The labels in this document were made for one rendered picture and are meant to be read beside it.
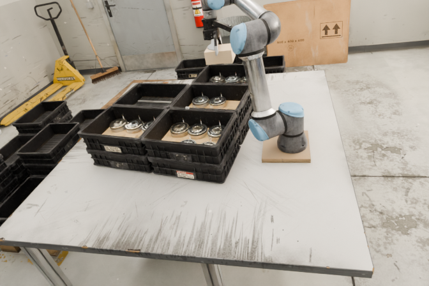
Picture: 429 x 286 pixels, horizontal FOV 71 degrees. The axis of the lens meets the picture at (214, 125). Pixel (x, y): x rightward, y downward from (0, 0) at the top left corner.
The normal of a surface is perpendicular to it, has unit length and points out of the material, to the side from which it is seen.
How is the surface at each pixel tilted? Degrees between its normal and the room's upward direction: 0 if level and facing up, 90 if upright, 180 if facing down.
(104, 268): 0
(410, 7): 90
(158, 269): 0
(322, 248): 0
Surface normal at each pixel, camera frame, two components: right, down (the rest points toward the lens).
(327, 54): -0.25, 0.28
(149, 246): -0.16, -0.83
